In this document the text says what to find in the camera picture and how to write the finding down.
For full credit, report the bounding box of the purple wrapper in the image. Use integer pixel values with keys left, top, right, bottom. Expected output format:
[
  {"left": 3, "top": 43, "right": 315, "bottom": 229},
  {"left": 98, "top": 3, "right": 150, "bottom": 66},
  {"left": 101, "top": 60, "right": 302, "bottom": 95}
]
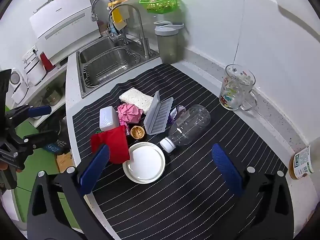
[{"left": 168, "top": 105, "right": 187, "bottom": 124}]

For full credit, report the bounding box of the glass jar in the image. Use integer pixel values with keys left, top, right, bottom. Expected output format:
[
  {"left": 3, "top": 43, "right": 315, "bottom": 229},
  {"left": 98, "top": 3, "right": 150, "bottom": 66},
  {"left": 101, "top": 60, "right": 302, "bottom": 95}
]
[{"left": 289, "top": 145, "right": 315, "bottom": 180}]

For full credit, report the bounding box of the white plastic box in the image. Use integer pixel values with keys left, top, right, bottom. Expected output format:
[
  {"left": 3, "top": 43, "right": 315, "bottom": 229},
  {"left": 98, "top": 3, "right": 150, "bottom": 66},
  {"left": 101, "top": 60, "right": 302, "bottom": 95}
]
[{"left": 99, "top": 106, "right": 119, "bottom": 132}]

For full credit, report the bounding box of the steel pot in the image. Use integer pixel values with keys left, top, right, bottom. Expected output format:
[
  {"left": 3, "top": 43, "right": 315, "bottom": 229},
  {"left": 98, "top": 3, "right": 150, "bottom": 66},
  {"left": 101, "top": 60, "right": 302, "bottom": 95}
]
[{"left": 44, "top": 86, "right": 64, "bottom": 107}]

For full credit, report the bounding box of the grey ice tray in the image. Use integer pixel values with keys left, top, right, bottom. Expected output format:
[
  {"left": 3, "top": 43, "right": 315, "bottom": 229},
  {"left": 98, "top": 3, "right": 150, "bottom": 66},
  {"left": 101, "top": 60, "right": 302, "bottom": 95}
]
[{"left": 143, "top": 90, "right": 174, "bottom": 136}]

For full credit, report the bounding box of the white dishwasher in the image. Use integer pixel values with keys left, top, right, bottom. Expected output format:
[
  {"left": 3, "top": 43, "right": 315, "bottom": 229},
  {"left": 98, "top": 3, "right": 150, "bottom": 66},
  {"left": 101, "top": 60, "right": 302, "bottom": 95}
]
[{"left": 29, "top": 0, "right": 100, "bottom": 63}]

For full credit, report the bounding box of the stainless steel sink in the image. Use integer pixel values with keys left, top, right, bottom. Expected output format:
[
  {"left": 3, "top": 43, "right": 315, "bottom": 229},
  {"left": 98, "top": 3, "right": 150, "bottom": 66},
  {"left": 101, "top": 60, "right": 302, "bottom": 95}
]
[{"left": 76, "top": 35, "right": 160, "bottom": 99}]

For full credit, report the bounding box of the clear plastic bottle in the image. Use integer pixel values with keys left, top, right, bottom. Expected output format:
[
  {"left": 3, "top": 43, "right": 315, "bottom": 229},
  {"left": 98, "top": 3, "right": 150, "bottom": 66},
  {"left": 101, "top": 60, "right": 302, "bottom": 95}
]
[{"left": 159, "top": 104, "right": 212, "bottom": 153}]

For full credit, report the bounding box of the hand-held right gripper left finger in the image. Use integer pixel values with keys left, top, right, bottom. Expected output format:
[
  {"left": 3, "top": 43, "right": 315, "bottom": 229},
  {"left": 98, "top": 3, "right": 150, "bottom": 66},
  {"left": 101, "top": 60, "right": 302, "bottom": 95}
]
[{"left": 26, "top": 144, "right": 118, "bottom": 240}]

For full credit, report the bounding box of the red cloth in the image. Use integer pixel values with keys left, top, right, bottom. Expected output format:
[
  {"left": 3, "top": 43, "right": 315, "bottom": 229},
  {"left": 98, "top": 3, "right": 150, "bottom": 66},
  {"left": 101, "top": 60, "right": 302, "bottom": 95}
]
[{"left": 90, "top": 125, "right": 130, "bottom": 165}]

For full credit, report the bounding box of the cardboard box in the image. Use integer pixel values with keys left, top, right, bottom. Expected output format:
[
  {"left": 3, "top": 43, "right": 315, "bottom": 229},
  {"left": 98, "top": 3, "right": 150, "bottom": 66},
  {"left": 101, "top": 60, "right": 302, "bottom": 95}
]
[{"left": 55, "top": 152, "right": 75, "bottom": 173}]

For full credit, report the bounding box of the white sponge cloth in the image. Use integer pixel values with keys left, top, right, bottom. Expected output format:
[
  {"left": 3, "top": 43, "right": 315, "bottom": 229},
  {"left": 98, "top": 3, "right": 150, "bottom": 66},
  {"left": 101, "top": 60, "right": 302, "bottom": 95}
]
[{"left": 119, "top": 87, "right": 154, "bottom": 113}]

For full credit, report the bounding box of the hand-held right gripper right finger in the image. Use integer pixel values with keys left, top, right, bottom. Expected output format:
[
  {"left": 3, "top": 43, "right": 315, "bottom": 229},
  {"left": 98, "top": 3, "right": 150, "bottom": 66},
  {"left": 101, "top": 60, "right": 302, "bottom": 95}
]
[{"left": 211, "top": 144, "right": 294, "bottom": 240}]

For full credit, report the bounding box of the white air fryer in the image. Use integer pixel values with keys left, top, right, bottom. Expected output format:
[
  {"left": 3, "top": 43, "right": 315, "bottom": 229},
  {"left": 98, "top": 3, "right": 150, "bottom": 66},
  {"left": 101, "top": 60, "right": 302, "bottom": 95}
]
[{"left": 22, "top": 54, "right": 47, "bottom": 87}]

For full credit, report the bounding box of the white open shelf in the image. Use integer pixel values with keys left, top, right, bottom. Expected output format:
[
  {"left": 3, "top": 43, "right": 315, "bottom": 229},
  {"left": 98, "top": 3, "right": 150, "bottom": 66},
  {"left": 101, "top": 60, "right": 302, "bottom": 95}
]
[{"left": 5, "top": 64, "right": 69, "bottom": 130}]

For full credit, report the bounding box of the tall chrome faucet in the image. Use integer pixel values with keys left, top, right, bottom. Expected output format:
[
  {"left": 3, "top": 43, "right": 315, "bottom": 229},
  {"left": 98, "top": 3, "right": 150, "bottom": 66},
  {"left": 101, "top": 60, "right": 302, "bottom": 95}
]
[{"left": 107, "top": 4, "right": 152, "bottom": 58}]

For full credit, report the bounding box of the pink cloth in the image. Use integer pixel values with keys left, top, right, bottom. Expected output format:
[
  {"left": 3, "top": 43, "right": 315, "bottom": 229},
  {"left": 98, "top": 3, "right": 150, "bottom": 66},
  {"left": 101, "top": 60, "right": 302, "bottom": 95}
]
[{"left": 117, "top": 103, "right": 143, "bottom": 124}]

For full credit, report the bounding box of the grey lidded container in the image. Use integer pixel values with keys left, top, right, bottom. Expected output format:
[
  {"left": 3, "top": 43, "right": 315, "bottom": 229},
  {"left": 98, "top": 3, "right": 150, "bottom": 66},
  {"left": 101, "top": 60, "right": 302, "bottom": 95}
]
[{"left": 154, "top": 21, "right": 185, "bottom": 64}]

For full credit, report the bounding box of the green plastic basket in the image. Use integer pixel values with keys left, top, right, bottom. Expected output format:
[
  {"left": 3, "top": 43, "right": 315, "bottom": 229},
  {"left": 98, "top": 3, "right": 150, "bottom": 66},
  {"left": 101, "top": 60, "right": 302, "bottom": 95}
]
[{"left": 139, "top": 0, "right": 180, "bottom": 14}]

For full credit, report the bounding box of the black striped mat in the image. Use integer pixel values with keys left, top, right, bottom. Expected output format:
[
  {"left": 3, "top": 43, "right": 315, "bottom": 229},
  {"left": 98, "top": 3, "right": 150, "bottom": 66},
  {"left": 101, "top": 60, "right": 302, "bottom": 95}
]
[{"left": 71, "top": 62, "right": 292, "bottom": 240}]

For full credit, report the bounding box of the wire sink rack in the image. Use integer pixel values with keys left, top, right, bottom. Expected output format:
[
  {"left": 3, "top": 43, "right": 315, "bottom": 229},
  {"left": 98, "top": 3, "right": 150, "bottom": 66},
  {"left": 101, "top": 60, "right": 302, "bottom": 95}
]
[{"left": 84, "top": 52, "right": 143, "bottom": 88}]

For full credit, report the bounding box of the short chrome faucet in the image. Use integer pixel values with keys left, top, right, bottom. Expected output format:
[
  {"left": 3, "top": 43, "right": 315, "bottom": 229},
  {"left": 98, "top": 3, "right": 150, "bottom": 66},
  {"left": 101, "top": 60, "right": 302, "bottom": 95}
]
[{"left": 90, "top": 0, "right": 118, "bottom": 40}]

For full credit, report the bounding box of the white round plate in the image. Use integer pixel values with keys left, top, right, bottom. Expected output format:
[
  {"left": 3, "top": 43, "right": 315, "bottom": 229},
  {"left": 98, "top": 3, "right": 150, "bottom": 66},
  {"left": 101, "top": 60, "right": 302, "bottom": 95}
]
[{"left": 122, "top": 142, "right": 166, "bottom": 183}]

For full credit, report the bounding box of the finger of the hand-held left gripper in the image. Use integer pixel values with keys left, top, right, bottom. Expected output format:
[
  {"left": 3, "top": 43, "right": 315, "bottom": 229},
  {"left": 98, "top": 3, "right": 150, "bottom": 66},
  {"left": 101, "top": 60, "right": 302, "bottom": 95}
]
[
  {"left": 24, "top": 130, "right": 58, "bottom": 149},
  {"left": 5, "top": 106, "right": 52, "bottom": 123}
]

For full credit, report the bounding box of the printed glass mug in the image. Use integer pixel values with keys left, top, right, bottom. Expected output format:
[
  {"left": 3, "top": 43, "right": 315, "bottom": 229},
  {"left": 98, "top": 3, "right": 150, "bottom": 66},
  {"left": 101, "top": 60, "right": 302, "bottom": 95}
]
[{"left": 219, "top": 64, "right": 258, "bottom": 112}]

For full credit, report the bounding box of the black trash bag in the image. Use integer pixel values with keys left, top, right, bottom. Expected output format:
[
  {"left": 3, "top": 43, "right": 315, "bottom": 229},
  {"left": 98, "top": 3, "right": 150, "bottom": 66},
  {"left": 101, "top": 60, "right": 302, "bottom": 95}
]
[{"left": 37, "top": 120, "right": 73, "bottom": 157}]

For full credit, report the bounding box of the wall power outlet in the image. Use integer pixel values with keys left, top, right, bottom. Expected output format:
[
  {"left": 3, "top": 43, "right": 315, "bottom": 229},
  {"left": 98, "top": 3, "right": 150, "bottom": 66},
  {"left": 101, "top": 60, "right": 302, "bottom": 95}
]
[{"left": 22, "top": 45, "right": 38, "bottom": 62}]

